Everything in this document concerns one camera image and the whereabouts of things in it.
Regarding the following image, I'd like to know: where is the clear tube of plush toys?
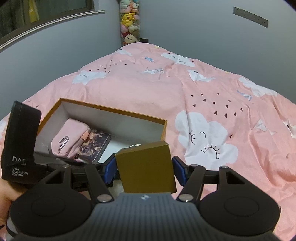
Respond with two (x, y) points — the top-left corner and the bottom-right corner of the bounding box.
(119, 0), (141, 45)

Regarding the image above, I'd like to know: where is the pink printed duvet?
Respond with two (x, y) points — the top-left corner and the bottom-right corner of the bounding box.
(0, 43), (296, 241)

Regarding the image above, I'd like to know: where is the window with grey sill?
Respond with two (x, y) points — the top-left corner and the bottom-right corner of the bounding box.
(0, 0), (105, 50)

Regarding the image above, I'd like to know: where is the orange cardboard box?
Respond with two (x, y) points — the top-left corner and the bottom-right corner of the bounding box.
(35, 98), (167, 164)

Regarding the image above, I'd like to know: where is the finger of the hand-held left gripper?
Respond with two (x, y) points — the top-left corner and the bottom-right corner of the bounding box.
(34, 151), (100, 171)

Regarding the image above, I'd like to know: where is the grey wall socket panel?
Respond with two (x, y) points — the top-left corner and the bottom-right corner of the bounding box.
(233, 6), (269, 29)

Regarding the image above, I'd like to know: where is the pink zipper pouch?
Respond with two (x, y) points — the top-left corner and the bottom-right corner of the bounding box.
(51, 118), (90, 159)

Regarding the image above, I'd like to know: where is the small gold box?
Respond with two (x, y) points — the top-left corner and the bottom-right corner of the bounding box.
(115, 140), (177, 194)

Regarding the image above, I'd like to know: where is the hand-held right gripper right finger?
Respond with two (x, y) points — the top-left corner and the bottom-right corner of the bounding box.
(172, 156), (247, 202)

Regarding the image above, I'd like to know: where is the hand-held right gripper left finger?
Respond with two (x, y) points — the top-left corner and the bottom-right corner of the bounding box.
(44, 156), (116, 204)

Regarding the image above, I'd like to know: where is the illustrated dark card box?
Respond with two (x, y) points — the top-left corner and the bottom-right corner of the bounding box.
(77, 129), (112, 163)

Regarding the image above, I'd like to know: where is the person's left hand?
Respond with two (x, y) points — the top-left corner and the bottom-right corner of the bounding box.
(0, 179), (29, 220)

